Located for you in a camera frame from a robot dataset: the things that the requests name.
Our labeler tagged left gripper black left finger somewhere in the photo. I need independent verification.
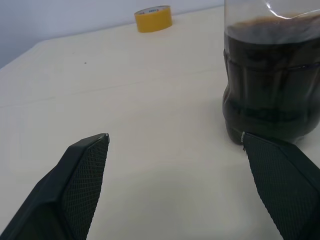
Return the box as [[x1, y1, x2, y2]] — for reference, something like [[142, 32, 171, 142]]
[[0, 132, 110, 240]]

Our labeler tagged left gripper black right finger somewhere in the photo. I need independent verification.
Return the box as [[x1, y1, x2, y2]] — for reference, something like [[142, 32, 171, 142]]
[[241, 131, 320, 240]]

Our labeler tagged clear plastic bottle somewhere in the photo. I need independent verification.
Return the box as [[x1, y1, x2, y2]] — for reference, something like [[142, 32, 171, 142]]
[[222, 0, 320, 146]]

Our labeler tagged yellow tape roll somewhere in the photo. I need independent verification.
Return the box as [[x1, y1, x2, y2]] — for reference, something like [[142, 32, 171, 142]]
[[133, 5, 174, 34]]

